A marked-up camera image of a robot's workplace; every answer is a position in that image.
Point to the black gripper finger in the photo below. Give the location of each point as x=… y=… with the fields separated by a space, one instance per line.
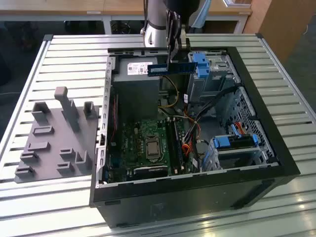
x=185 y=37
x=172 y=32

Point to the blue RAM stick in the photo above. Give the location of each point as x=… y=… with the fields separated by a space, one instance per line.
x=182 y=67

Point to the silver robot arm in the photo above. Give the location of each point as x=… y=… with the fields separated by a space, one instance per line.
x=155 y=22

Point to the dark installed RAM stick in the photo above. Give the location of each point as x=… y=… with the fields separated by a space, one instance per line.
x=179 y=145

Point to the pale blue hanging object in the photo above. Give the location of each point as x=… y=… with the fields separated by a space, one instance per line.
x=201 y=17

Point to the blue drive bay latch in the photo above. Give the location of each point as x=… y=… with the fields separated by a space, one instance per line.
x=201 y=65

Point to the metal optical drive bay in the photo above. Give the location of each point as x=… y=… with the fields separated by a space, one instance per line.
x=217 y=79

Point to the clear plastic box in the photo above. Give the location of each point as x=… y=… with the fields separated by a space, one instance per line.
x=237 y=3

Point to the grey power supply unit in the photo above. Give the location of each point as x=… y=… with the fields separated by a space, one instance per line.
x=135 y=93

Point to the black table corner cap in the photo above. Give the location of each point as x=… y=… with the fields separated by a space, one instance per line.
x=47 y=37
x=259 y=35

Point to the wooden cabinet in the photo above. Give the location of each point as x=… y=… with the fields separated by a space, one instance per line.
x=284 y=24

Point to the round grey speaker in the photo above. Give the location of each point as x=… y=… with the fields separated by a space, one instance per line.
x=203 y=146

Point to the hard disk in blue carrier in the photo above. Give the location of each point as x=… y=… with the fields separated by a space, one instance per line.
x=222 y=142

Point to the green motherboard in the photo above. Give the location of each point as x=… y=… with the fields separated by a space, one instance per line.
x=128 y=138

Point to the CPU socket with CPU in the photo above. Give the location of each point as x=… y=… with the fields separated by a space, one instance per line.
x=153 y=148

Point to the metal disk bay cage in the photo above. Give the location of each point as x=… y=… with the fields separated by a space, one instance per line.
x=247 y=155

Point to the dark equipment under desk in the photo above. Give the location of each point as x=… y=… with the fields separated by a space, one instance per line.
x=26 y=37

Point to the black PC case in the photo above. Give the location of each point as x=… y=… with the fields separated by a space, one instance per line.
x=172 y=200

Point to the grey parts rack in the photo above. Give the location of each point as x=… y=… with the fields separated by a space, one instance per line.
x=56 y=148

